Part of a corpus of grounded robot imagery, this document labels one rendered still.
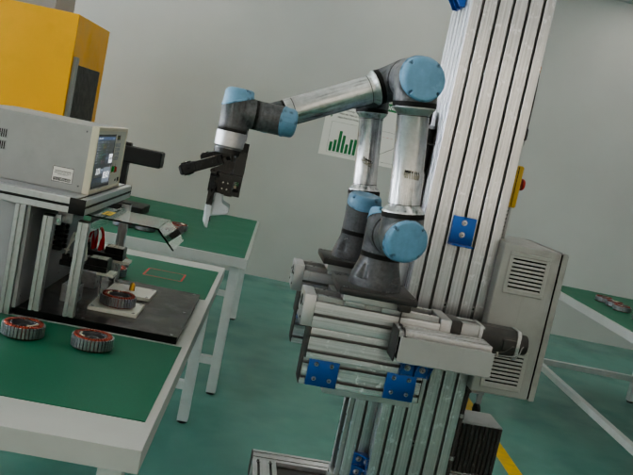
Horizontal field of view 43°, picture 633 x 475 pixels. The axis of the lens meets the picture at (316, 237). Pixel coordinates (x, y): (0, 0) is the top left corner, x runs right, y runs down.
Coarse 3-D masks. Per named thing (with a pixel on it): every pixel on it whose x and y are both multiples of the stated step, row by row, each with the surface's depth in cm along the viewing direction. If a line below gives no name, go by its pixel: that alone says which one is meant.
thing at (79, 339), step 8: (72, 336) 213; (80, 336) 211; (88, 336) 216; (96, 336) 217; (104, 336) 218; (112, 336) 217; (72, 344) 213; (80, 344) 211; (88, 344) 210; (96, 344) 211; (104, 344) 212; (112, 344) 216
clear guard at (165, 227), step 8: (104, 208) 255; (112, 208) 260; (96, 216) 237; (104, 216) 239; (112, 216) 243; (120, 216) 246; (128, 216) 250; (136, 216) 254; (144, 216) 258; (152, 216) 261; (136, 224) 238; (144, 224) 239; (152, 224) 242; (160, 224) 246; (168, 224) 254; (160, 232) 238; (168, 232) 247; (168, 240) 240; (176, 240) 251
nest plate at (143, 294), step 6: (108, 288) 272; (114, 288) 274; (120, 288) 276; (126, 288) 278; (138, 288) 282; (144, 288) 284; (138, 294) 273; (144, 294) 275; (150, 294) 277; (138, 300) 270; (144, 300) 270; (150, 300) 273
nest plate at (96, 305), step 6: (96, 300) 254; (90, 306) 246; (96, 306) 246; (102, 306) 247; (108, 306) 249; (138, 306) 257; (108, 312) 246; (114, 312) 246; (120, 312) 246; (126, 312) 247; (132, 312) 248; (138, 312) 251
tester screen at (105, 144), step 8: (104, 144) 249; (112, 144) 261; (96, 152) 241; (104, 152) 251; (112, 152) 263; (96, 160) 243; (104, 160) 253; (96, 168) 245; (96, 176) 247; (96, 184) 249
